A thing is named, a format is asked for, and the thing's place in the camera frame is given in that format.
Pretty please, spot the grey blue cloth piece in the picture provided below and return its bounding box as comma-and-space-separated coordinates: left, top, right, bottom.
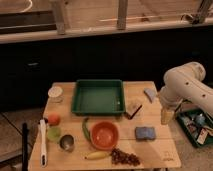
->
144, 88, 156, 103

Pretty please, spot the green apple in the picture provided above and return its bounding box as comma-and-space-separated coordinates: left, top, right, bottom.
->
47, 126, 61, 142

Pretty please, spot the blue sponge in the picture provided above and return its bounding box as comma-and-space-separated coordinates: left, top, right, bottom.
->
135, 127, 156, 140

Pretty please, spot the orange tomato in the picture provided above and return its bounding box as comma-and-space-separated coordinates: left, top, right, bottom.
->
47, 114, 60, 126

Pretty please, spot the bunch of dark grapes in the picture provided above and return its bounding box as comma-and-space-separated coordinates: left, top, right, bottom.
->
111, 148, 140, 166

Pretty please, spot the black pole stand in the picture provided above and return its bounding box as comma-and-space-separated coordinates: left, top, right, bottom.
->
22, 123, 28, 171

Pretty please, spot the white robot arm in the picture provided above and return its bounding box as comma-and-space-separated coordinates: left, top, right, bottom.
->
158, 62, 213, 125

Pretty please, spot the orange bowl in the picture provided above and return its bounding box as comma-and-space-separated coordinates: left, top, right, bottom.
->
90, 121, 119, 150

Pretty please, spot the green chili pepper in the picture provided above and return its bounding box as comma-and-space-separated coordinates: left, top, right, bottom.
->
82, 118, 91, 142

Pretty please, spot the yellow banana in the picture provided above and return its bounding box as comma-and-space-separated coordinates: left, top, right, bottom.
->
84, 151, 110, 160

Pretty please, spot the small metal cup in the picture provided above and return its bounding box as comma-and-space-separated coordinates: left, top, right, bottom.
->
59, 134, 74, 152

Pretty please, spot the green plastic tray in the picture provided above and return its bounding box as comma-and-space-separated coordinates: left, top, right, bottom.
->
71, 79, 126, 116

